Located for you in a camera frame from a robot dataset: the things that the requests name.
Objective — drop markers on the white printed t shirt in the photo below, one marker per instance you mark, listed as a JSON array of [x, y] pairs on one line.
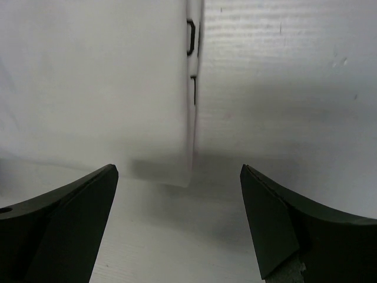
[[86, 83]]

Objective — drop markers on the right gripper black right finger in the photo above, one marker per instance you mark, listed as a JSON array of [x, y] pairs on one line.
[[299, 240]]

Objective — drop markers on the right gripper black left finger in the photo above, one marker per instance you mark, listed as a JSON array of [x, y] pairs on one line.
[[56, 236]]

